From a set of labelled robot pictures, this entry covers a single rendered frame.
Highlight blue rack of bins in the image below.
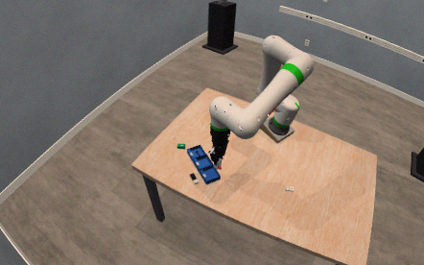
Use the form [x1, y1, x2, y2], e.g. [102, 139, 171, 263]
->
[187, 145, 221, 184]

